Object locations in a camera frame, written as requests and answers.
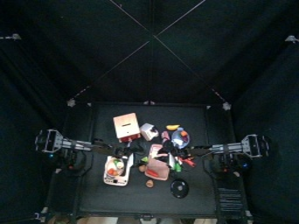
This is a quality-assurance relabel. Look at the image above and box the pink plastic tray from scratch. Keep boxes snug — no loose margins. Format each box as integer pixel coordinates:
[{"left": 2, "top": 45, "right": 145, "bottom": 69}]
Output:
[{"left": 144, "top": 143, "right": 172, "bottom": 181}]

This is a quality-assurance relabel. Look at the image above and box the black round plate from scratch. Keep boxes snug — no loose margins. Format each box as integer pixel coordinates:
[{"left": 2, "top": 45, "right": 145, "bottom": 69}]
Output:
[{"left": 169, "top": 178, "right": 190, "bottom": 200}]

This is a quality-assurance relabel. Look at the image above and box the wooden toy box red base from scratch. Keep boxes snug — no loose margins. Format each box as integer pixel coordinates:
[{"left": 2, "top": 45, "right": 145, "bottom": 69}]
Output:
[{"left": 112, "top": 112, "right": 142, "bottom": 144}]

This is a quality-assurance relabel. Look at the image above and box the red toy chili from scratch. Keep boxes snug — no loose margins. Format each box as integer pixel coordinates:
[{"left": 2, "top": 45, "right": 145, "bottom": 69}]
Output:
[{"left": 181, "top": 157, "right": 197, "bottom": 168}]

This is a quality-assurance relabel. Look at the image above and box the white and green toy food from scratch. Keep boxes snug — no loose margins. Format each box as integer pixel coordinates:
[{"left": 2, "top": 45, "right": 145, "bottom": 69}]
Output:
[{"left": 112, "top": 158, "right": 125, "bottom": 171}]

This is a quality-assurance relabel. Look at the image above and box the thin white cord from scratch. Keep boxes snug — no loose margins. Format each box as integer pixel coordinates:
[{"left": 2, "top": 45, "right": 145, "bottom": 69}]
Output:
[
  {"left": 106, "top": 0, "right": 230, "bottom": 107},
  {"left": 69, "top": 0, "right": 206, "bottom": 103}
]

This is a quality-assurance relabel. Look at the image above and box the white toy toaster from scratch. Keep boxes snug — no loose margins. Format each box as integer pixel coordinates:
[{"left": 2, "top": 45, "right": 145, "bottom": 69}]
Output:
[{"left": 138, "top": 122, "right": 160, "bottom": 142}]

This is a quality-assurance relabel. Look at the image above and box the white text label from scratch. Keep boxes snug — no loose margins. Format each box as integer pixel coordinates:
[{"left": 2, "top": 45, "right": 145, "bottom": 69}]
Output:
[{"left": 217, "top": 187, "right": 244, "bottom": 213}]

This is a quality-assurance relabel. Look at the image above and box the blue bowl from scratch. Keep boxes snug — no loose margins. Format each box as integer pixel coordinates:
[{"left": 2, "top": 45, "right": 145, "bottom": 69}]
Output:
[{"left": 170, "top": 127, "right": 192, "bottom": 150}]

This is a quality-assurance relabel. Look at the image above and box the white plastic tray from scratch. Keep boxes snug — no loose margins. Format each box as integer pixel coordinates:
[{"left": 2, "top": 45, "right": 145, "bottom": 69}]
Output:
[{"left": 101, "top": 155, "right": 132, "bottom": 187}]

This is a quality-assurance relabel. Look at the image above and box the white toy knife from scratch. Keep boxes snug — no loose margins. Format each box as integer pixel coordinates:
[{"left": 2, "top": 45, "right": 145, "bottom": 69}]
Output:
[{"left": 166, "top": 153, "right": 176, "bottom": 171}]

